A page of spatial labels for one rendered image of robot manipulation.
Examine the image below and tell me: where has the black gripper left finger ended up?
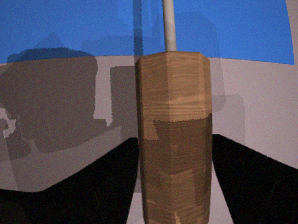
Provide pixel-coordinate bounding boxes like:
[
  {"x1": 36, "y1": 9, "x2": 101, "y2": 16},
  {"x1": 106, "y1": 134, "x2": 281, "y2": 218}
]
[{"x1": 0, "y1": 137, "x2": 138, "y2": 224}]

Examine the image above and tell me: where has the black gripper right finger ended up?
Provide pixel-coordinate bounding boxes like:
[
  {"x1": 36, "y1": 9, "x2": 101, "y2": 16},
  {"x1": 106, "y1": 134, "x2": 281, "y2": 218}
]
[{"x1": 212, "y1": 133, "x2": 298, "y2": 224}]

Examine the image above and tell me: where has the tool with brown wooden handle and grey metal shaft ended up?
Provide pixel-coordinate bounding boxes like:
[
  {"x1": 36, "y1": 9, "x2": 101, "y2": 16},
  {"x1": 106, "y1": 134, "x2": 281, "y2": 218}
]
[{"x1": 134, "y1": 0, "x2": 213, "y2": 224}]

